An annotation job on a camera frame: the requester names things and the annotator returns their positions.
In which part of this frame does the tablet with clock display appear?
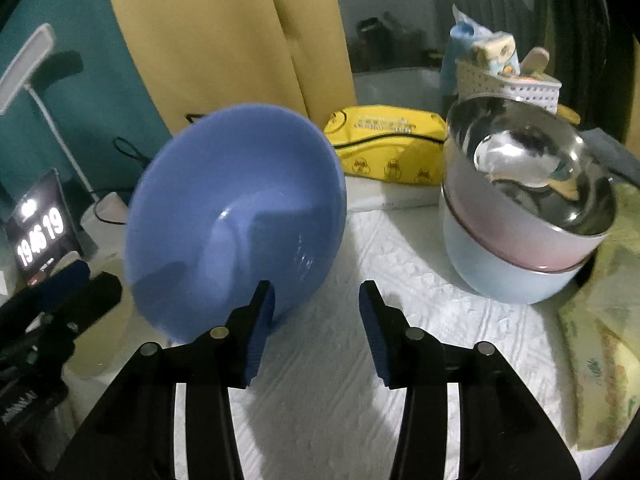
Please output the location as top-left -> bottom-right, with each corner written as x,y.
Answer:
4,169 -> 83,286

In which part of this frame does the yellow tissue box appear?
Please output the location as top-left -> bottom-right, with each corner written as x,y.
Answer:
557,300 -> 640,453

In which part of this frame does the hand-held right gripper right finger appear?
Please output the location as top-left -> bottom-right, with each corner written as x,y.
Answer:
359,280 -> 583,480

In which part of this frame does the yellow curtain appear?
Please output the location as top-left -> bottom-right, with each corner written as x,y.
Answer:
100,0 -> 358,138

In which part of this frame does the pink steel-lined bowl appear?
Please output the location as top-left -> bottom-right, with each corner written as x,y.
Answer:
442,94 -> 617,268

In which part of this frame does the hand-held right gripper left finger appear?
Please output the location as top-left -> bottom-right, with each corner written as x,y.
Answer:
52,280 -> 277,480

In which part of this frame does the large blue bowl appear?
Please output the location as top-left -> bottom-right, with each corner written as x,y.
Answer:
124,104 -> 348,346

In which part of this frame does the cream bowl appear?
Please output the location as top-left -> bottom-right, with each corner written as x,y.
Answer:
62,255 -> 138,378

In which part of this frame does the white perforated basket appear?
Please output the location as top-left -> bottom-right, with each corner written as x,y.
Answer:
455,57 -> 563,113

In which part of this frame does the wooden spoon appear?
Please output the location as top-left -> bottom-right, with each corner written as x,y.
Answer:
520,46 -> 551,78

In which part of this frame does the yellow printed pouch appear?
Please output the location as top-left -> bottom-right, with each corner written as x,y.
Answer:
322,105 -> 448,187

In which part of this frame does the teal curtain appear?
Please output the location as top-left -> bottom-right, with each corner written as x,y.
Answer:
0,0 -> 176,211

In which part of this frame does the white flat packet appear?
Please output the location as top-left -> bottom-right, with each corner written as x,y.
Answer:
345,177 -> 444,213

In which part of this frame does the white desk lamp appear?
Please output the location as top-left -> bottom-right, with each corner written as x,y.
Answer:
0,23 -> 130,251

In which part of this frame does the yellow-green soft tissue pack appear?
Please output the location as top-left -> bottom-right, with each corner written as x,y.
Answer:
582,180 -> 640,311

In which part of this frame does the dark glass window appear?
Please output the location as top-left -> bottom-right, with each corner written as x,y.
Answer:
330,0 -> 546,106

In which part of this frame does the light blue bowl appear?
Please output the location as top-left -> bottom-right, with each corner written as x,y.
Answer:
440,185 -> 591,306

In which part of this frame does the small printed tissue pack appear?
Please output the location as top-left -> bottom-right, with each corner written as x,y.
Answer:
472,32 -> 518,78

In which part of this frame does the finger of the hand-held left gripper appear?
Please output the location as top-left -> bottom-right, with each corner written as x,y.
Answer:
37,259 -> 92,309
10,272 -> 123,357

